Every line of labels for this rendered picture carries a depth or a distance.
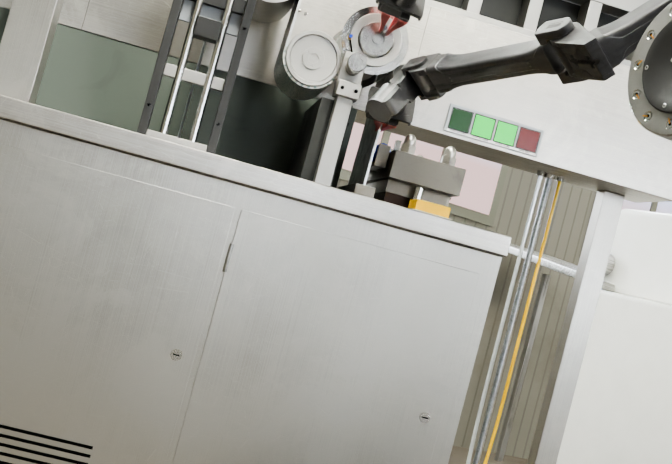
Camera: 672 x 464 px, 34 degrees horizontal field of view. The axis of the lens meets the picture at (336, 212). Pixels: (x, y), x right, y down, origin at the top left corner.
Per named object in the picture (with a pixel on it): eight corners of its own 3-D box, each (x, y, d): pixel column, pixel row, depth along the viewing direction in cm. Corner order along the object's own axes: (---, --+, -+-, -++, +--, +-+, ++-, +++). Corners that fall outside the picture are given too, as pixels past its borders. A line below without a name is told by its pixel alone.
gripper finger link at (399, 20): (394, 47, 235) (412, 16, 228) (363, 35, 233) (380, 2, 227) (397, 28, 239) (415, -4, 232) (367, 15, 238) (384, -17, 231)
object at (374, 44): (352, 41, 237) (374, 14, 237) (351, 42, 239) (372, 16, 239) (379, 63, 238) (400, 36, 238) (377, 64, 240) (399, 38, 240)
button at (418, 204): (414, 210, 213) (417, 198, 213) (406, 210, 220) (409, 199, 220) (448, 220, 214) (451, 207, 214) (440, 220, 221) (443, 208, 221)
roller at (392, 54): (342, 56, 238) (358, 6, 238) (327, 72, 263) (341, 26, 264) (393, 73, 239) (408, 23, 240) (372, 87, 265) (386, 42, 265)
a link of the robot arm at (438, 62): (605, 64, 193) (576, 11, 189) (589, 84, 190) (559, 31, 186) (440, 91, 228) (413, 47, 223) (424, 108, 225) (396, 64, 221)
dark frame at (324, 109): (297, 186, 237) (322, 96, 238) (283, 190, 269) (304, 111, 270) (330, 195, 238) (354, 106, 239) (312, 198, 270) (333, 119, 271)
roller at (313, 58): (279, 76, 236) (294, 23, 237) (269, 90, 262) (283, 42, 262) (333, 92, 238) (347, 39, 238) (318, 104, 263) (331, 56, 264)
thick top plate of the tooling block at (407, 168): (388, 176, 236) (396, 149, 236) (359, 182, 275) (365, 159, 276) (459, 196, 238) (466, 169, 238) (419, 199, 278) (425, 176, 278)
